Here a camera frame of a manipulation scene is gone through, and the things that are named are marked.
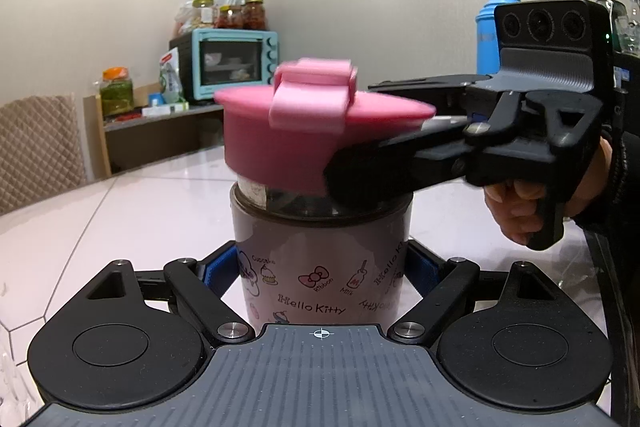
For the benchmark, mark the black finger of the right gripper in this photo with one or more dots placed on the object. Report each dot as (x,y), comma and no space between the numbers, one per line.
(367,175)
(428,88)

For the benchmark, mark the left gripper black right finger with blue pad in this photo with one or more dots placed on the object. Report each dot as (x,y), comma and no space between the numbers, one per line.
(446,288)

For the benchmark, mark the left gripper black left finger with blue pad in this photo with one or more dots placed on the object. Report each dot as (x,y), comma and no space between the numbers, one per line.
(196,290)

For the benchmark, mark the pink bottle cap with strap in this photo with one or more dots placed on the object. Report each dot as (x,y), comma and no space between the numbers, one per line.
(283,135)

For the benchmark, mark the Hello Kitty pink bottle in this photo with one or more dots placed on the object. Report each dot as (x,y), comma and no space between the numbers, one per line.
(302,261)

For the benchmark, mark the person's right hand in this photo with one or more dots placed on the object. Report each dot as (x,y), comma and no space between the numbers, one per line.
(513,205)

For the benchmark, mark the blue thermos flask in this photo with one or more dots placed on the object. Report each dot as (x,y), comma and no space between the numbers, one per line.
(487,48)

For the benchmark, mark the wooden side shelf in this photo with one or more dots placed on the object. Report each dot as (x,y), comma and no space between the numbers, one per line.
(117,146)

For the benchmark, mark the teal toaster oven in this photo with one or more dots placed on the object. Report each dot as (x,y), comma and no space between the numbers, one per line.
(211,59)

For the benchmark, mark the red chili jar right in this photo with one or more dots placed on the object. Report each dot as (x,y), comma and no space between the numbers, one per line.
(254,15)

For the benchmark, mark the red chili jar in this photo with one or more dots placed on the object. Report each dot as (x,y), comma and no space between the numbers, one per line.
(254,15)
(230,17)

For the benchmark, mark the red chili jar middle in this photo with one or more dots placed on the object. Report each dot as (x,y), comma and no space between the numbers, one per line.
(230,17)

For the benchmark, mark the quilted beige chair back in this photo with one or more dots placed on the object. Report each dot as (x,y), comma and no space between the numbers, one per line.
(41,153)

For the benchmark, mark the green jar orange lid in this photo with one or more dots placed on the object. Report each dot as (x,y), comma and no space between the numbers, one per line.
(116,92)

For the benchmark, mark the green snack bag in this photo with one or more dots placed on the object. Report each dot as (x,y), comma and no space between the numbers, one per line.
(169,78)

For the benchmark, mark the pale jar yellow lid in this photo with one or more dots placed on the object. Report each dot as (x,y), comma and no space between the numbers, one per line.
(203,14)

